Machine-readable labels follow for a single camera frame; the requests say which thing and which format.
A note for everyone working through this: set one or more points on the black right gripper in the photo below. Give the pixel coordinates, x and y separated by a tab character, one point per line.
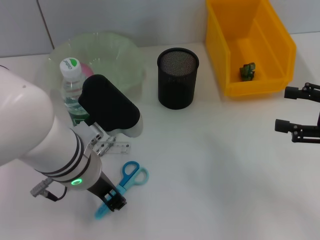
318	118

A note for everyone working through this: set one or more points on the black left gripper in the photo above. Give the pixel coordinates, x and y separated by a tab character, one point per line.
101	186

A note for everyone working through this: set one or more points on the blue scissors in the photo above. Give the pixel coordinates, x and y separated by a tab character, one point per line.
132	175

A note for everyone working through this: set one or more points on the green plastic scrap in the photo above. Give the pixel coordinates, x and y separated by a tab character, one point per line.
247	71

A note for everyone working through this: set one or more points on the clear water bottle green label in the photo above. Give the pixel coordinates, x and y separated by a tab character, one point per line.
71	85

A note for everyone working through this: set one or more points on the pink peach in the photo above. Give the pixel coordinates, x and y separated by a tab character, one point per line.
87	70

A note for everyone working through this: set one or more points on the clear plastic ruler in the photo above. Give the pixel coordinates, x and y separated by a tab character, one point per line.
122	148

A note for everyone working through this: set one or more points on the black mesh pen holder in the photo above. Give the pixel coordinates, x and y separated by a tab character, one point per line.
177	82

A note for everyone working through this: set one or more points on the green glass fruit plate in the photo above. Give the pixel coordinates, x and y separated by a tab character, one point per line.
115	55

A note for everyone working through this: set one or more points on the yellow plastic bin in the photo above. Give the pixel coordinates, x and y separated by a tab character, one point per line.
250	37

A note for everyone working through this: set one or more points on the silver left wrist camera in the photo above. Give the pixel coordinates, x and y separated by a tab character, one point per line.
110	105

